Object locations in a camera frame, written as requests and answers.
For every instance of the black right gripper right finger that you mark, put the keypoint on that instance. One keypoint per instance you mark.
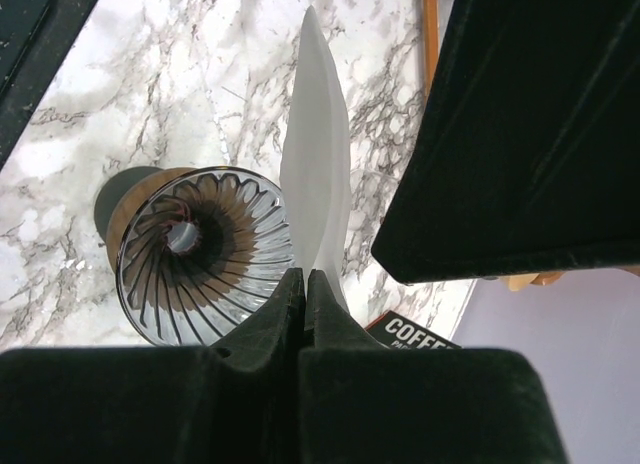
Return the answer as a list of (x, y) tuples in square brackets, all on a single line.
[(360, 402)]

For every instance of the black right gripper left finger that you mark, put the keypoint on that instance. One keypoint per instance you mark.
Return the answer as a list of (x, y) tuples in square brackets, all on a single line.
[(233, 402)]

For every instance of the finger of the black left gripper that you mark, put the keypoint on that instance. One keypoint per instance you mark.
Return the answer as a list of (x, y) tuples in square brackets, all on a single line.
[(527, 157)]

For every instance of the white paper coffee filter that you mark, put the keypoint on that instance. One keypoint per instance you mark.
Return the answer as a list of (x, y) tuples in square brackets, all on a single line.
[(315, 167)]

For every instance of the round wooden dripper base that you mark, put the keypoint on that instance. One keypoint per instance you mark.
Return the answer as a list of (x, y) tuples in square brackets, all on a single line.
[(121, 197)]

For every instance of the brown paper coffee filter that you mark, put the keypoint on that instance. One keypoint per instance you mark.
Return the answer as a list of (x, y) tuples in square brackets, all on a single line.
[(518, 282)]

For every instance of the orange coffee filter box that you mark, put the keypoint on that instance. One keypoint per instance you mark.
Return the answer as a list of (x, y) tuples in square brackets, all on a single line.
[(395, 331)]

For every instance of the orange wooden shelf rack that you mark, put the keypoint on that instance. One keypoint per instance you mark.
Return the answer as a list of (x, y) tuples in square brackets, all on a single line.
[(431, 41)]

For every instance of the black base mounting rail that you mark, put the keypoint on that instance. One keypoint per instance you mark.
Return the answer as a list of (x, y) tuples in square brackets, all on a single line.
[(36, 36)]

